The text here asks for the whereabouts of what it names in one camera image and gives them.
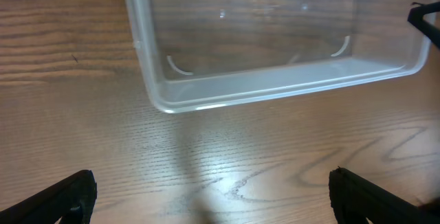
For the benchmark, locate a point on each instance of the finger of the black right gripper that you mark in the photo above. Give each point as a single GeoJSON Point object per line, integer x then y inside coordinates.
{"type": "Point", "coordinates": [416, 18]}

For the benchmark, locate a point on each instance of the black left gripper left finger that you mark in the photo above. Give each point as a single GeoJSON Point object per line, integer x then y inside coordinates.
{"type": "Point", "coordinates": [71, 200]}

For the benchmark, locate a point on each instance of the clear plastic container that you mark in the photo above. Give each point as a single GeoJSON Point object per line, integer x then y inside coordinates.
{"type": "Point", "coordinates": [203, 54]}

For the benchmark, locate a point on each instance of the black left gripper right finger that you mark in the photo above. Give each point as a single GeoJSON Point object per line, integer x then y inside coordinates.
{"type": "Point", "coordinates": [357, 200]}

